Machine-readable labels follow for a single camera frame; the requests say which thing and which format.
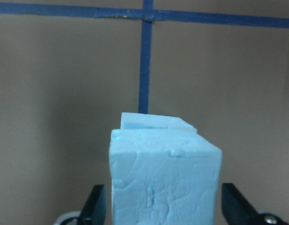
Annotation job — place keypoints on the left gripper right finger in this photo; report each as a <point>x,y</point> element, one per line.
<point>236,209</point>

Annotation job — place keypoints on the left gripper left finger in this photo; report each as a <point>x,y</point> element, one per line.
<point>95,208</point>

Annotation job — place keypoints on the light blue block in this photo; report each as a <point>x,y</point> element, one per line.
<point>130,120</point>
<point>163,177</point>

